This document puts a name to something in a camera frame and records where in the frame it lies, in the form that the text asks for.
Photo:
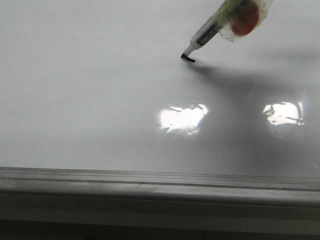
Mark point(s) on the white marker with red magnet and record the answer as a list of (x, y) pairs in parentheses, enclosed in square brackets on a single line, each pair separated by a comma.
[(233, 20)]

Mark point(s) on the white whiteboard with aluminium frame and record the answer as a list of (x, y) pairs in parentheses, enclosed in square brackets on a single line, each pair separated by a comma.
[(103, 123)]

